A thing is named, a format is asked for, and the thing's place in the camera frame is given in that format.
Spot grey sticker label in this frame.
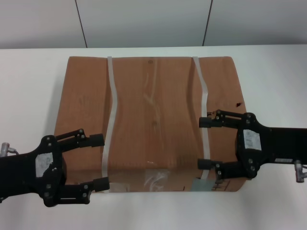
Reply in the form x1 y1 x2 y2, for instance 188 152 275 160
191 178 214 192

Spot silver left cable connector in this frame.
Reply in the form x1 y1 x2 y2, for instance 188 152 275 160
0 142 20 158

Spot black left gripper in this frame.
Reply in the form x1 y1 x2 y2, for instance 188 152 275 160
0 128 111 208

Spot brown cardboard box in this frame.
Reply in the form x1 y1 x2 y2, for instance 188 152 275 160
54 55 248 194

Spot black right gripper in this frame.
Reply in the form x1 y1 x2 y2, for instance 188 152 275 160
197 109 307 181

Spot white plastic packing strap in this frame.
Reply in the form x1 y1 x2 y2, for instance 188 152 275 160
100 56 118 194
191 56 212 181

